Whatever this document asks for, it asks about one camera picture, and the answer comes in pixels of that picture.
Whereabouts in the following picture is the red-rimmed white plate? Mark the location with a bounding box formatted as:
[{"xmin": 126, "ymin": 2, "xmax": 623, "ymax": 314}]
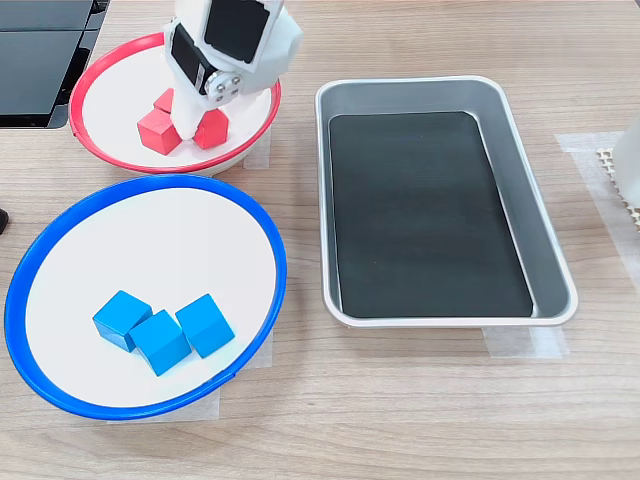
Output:
[{"xmin": 68, "ymin": 30, "xmax": 283, "ymax": 177}]

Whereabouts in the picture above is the clear tape strip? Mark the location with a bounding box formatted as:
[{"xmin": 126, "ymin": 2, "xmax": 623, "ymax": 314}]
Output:
[
  {"xmin": 553, "ymin": 130, "xmax": 640, "ymax": 292},
  {"xmin": 243, "ymin": 124, "xmax": 274, "ymax": 172},
  {"xmin": 481, "ymin": 324, "xmax": 572, "ymax": 359},
  {"xmin": 106, "ymin": 387, "xmax": 222, "ymax": 424},
  {"xmin": 243, "ymin": 329, "xmax": 276, "ymax": 371}
]

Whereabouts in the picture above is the blue-rimmed white plate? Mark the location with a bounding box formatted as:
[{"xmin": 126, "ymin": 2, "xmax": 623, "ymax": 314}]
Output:
[{"xmin": 3, "ymin": 173, "xmax": 288, "ymax": 421}]

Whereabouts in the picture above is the red cube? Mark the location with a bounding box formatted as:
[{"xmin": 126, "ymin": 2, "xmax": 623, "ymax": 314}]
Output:
[
  {"xmin": 137, "ymin": 108, "xmax": 183, "ymax": 156},
  {"xmin": 193, "ymin": 108, "xmax": 230, "ymax": 151},
  {"xmin": 153, "ymin": 87, "xmax": 177, "ymax": 114}
]

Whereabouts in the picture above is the pale perforated base plate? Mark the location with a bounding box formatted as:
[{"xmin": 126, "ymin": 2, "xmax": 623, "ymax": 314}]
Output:
[{"xmin": 594, "ymin": 147, "xmax": 640, "ymax": 234}]

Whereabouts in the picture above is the blue cube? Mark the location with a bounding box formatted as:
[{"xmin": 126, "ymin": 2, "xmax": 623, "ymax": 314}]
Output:
[
  {"xmin": 174, "ymin": 293, "xmax": 236, "ymax": 359},
  {"xmin": 128, "ymin": 308, "xmax": 193, "ymax": 378},
  {"xmin": 92, "ymin": 289, "xmax": 154, "ymax": 354}
]

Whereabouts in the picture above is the black tray mat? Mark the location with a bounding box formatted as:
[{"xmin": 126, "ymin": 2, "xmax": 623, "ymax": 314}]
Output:
[{"xmin": 328, "ymin": 110, "xmax": 535, "ymax": 320}]

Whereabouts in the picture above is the black flat device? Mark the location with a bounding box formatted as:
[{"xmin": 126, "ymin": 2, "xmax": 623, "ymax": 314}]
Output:
[{"xmin": 0, "ymin": 0, "xmax": 112, "ymax": 130}]

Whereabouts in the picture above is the steel tray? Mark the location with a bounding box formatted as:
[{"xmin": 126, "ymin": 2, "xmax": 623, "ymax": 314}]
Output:
[{"xmin": 314, "ymin": 75, "xmax": 580, "ymax": 330}]

